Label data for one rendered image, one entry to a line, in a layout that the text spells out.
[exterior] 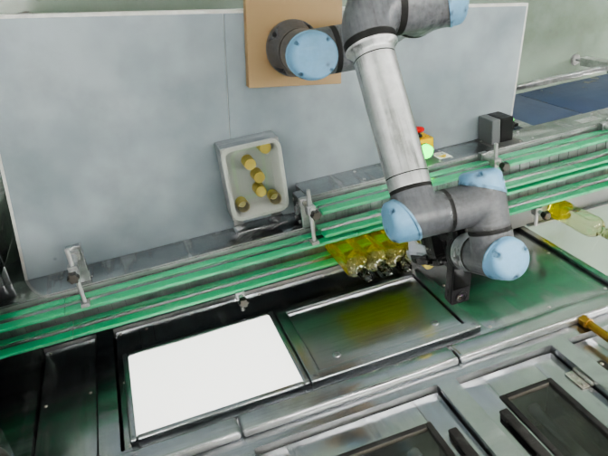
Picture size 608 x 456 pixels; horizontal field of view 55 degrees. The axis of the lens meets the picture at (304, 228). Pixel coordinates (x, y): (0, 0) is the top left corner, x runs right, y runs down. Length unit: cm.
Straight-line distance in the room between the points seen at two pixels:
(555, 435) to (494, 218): 56
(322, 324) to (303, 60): 70
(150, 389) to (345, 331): 52
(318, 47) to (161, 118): 49
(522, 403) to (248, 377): 64
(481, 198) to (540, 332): 66
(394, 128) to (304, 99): 78
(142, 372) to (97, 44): 85
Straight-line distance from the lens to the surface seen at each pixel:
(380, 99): 103
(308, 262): 175
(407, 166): 100
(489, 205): 104
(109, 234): 178
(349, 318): 165
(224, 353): 160
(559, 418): 145
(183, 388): 152
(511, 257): 104
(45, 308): 171
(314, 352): 154
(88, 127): 168
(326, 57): 147
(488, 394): 148
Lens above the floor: 239
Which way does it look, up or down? 60 degrees down
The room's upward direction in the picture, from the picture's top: 140 degrees clockwise
